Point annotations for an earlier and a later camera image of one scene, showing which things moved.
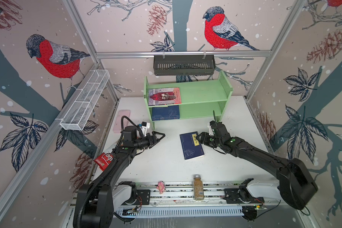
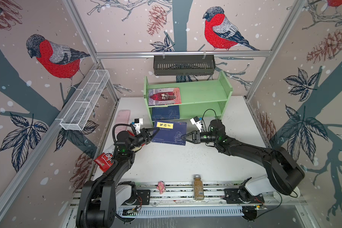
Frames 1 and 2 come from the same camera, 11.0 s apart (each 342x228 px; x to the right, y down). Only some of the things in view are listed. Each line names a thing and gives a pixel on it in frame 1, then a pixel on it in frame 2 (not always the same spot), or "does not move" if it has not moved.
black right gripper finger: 204,138 to 194,139
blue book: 191,147 to 170,132
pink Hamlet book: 164,96 does not move
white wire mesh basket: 78,113 does not move
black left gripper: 155,141 does not move
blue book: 170,112 does not move
